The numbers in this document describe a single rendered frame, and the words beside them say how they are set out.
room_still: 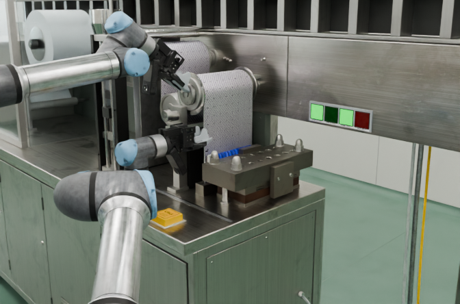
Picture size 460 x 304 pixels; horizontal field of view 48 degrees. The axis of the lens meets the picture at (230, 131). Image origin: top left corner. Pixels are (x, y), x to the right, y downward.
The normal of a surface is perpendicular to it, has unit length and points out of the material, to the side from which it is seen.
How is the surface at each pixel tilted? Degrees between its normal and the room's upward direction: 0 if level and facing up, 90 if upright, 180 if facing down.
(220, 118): 90
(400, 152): 90
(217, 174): 90
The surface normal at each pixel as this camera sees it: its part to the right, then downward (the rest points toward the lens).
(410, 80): -0.72, 0.17
